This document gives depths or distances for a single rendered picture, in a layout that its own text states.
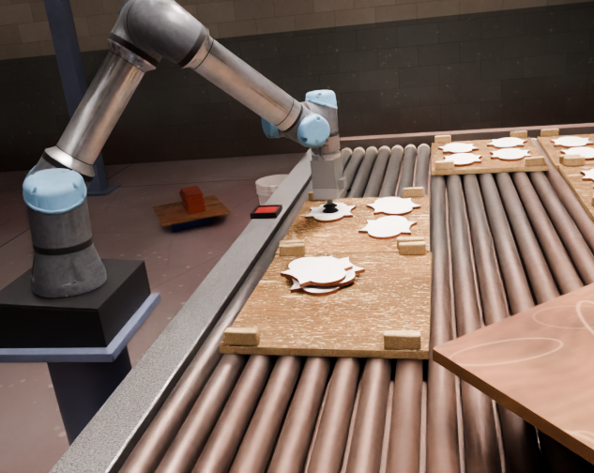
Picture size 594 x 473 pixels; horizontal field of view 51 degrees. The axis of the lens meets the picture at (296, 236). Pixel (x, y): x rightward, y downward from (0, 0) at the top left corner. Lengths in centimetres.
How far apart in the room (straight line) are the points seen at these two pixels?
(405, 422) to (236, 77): 78
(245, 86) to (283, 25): 527
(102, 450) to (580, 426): 61
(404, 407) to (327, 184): 81
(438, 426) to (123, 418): 46
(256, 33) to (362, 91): 123
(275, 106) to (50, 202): 50
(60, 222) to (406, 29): 550
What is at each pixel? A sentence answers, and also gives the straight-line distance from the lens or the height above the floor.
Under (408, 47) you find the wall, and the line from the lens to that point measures 653.
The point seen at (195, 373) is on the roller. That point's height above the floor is 92.
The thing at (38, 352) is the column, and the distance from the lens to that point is 136.
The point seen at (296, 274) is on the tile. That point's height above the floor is 96.
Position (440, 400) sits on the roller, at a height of 92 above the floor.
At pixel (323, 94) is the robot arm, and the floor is 126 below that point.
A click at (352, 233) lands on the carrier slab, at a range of 151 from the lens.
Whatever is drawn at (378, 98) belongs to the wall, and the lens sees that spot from 658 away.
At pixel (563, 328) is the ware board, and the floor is 104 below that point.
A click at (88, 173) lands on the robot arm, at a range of 144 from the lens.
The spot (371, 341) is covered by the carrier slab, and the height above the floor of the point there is 94.
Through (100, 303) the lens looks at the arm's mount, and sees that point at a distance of 128.
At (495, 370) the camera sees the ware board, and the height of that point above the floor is 104.
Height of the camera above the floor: 146
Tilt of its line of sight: 20 degrees down
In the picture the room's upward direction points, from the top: 6 degrees counter-clockwise
